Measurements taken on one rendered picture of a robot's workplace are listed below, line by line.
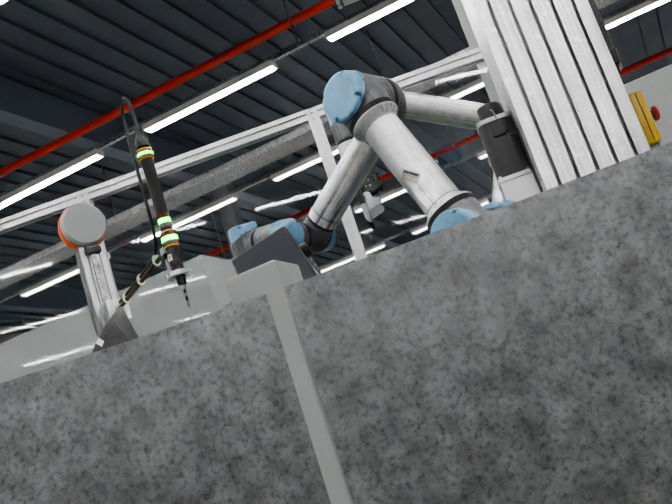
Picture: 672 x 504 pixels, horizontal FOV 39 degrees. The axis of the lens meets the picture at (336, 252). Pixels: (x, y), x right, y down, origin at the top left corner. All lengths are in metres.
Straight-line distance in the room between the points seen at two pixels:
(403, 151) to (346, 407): 1.43
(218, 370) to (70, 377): 0.10
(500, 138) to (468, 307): 1.75
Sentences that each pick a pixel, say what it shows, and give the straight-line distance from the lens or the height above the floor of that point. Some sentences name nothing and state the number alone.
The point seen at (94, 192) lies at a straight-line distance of 3.43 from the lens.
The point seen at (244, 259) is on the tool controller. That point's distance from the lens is 1.61.
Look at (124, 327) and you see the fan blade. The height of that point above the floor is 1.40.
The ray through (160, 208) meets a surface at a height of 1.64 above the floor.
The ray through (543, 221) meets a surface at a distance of 0.61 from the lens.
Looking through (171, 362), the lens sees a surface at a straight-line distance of 0.63.
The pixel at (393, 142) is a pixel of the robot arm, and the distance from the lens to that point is 2.02.
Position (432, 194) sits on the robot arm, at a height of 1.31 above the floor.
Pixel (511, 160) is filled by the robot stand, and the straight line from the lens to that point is 2.32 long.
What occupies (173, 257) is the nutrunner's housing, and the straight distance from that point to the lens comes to 2.51.
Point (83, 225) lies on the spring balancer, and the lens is 3.26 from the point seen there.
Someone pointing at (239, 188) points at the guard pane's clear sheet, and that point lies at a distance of 3.29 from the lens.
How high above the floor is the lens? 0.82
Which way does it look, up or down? 13 degrees up
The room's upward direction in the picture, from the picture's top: 18 degrees counter-clockwise
